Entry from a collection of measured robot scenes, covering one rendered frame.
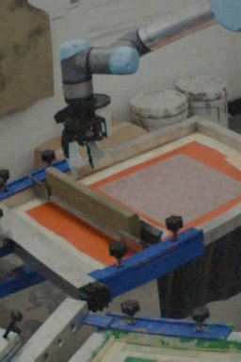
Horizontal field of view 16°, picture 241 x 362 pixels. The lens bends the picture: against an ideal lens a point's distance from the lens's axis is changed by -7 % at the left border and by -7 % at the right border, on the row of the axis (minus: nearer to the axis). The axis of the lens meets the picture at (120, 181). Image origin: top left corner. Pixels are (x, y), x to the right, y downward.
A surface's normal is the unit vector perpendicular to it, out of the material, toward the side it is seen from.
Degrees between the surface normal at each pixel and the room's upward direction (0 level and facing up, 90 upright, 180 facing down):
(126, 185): 0
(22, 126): 90
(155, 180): 0
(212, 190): 0
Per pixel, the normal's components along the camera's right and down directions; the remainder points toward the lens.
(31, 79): 0.94, 0.07
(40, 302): -0.11, -0.89
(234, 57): 0.58, 0.30
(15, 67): 0.13, 0.43
